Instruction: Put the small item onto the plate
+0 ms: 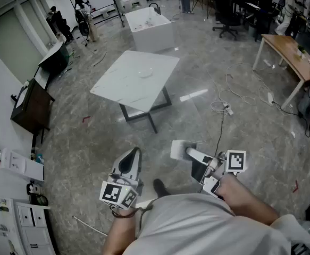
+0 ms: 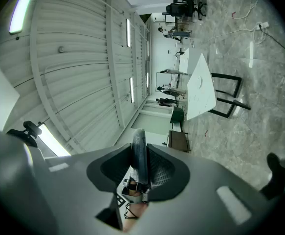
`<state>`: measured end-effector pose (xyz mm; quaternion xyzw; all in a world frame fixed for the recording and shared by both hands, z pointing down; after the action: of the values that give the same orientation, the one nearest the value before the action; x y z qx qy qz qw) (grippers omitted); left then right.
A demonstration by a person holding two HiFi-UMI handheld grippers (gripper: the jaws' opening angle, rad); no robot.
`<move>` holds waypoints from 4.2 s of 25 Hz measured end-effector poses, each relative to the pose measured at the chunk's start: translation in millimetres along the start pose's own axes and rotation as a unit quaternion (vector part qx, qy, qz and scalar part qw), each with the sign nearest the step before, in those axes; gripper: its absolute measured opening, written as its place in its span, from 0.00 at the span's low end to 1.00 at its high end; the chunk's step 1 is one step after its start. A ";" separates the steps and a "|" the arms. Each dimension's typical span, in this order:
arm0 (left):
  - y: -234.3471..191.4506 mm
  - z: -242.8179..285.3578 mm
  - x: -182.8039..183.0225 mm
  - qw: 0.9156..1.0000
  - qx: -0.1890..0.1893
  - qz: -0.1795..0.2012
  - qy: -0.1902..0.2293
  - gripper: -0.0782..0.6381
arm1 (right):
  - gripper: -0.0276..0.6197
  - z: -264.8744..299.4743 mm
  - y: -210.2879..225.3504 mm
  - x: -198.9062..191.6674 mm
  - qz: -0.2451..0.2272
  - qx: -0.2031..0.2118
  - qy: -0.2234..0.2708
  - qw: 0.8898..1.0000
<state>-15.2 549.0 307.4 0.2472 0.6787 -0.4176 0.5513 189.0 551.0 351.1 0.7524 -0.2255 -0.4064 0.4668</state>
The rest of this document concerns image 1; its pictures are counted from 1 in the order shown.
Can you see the white marble table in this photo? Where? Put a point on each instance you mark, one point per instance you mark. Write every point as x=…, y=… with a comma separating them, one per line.
x=133, y=78

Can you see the person's white shirt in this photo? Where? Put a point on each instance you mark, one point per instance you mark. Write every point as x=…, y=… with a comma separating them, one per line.
x=205, y=227

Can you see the small potted plant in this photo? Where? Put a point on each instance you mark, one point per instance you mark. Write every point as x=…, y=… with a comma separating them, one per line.
x=301, y=50

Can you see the dark vanity with white top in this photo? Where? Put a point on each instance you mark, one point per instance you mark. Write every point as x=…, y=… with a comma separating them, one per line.
x=55, y=58

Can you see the person's dark shoe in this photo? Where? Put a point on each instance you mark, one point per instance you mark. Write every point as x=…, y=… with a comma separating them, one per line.
x=161, y=188

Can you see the white bathtub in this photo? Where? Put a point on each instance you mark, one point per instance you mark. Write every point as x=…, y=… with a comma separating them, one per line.
x=154, y=33

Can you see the black faucet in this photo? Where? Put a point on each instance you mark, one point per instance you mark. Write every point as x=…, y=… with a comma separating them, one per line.
x=156, y=8

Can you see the black office chair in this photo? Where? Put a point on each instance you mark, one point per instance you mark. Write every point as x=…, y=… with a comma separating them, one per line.
x=226, y=9

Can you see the white rod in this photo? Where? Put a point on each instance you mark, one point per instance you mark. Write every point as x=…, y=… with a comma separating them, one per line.
x=89, y=225

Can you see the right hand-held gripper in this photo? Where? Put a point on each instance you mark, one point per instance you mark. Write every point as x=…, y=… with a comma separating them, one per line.
x=224, y=169

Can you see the white power strip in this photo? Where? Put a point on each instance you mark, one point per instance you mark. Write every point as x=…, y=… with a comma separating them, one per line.
x=227, y=108
x=270, y=97

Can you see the dark wooden cabinet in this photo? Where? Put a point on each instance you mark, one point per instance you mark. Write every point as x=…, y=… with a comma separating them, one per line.
x=33, y=105

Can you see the wooden desk with white legs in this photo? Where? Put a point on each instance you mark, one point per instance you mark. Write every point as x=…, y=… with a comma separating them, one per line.
x=290, y=52

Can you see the person's right forearm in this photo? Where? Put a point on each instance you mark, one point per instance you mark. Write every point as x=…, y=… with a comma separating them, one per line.
x=245, y=200

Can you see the white drawer cabinet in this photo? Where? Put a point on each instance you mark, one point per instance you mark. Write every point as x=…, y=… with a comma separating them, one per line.
x=33, y=230

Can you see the clear round plate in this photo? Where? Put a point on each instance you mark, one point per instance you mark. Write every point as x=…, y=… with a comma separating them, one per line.
x=145, y=72

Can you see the person's left forearm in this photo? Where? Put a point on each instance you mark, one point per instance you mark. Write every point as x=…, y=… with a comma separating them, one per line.
x=120, y=230

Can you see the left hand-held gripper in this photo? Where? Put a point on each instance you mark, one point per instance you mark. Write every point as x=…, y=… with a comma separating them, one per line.
x=118, y=193

